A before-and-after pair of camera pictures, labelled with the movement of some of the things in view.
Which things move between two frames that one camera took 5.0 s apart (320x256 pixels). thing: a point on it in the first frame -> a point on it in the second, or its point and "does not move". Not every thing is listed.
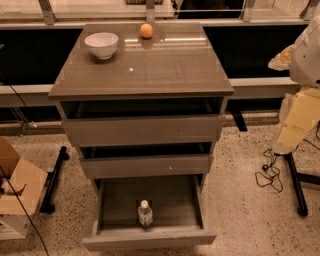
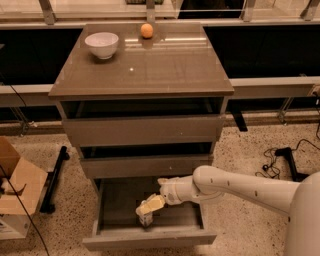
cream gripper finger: [288, 139] -> [154, 202]
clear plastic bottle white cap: [145, 215] does not move
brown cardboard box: [21, 183] does not move
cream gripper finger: [281, 61] -> [173, 182]
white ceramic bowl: [104, 44] does not move
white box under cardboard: [14, 226] does not move
